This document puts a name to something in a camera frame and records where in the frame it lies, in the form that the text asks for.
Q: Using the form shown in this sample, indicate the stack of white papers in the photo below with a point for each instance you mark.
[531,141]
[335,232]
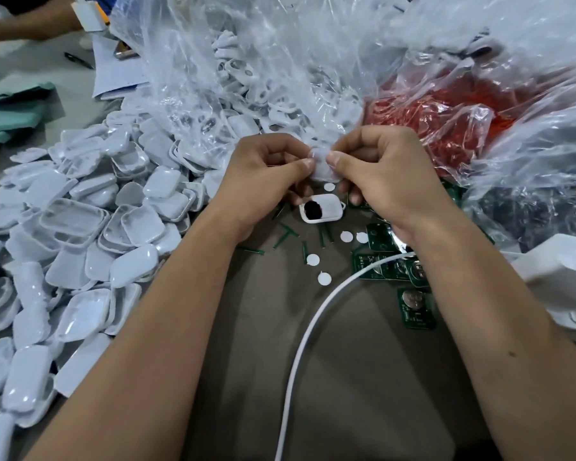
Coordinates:
[117,74]

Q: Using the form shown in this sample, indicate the pile of white plastic shells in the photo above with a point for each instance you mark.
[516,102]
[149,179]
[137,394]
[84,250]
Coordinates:
[86,225]

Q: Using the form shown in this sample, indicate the white shell with black hole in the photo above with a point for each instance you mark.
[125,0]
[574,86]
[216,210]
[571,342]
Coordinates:
[332,211]

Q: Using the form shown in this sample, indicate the clear bag of white shells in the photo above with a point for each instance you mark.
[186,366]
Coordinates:
[249,57]

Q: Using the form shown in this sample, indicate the black pen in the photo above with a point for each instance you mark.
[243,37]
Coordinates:
[79,60]

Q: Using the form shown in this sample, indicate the translucent white sticker backing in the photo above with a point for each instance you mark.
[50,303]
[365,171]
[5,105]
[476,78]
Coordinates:
[323,171]

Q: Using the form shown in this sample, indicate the person's right forearm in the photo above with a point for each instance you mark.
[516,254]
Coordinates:
[499,331]

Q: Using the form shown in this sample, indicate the white rectangular device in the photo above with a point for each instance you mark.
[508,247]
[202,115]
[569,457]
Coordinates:
[90,14]

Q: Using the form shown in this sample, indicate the clear bag of red parts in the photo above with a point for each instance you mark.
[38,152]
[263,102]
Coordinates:
[441,115]

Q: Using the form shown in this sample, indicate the person's left forearm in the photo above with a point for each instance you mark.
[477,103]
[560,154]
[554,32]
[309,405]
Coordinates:
[163,331]

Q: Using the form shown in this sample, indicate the person's left hand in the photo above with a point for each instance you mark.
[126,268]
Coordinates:
[254,182]

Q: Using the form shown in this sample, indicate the person's right hand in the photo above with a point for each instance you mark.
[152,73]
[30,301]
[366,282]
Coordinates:
[393,182]

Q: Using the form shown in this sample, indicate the scattered thin green strips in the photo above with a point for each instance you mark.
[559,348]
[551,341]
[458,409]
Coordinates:
[250,251]

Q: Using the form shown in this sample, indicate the person's right thumb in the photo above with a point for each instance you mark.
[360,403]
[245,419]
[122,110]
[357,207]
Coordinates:
[341,160]

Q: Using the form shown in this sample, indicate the person's left thumb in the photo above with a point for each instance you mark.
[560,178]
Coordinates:
[297,167]

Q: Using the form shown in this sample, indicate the another person's forearm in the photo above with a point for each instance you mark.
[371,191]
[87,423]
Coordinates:
[24,21]

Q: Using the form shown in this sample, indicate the pile of green circuit boards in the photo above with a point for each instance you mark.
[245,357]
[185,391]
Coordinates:
[416,309]

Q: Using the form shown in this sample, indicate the clear bag of dark parts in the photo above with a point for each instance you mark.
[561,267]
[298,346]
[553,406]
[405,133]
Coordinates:
[528,211]

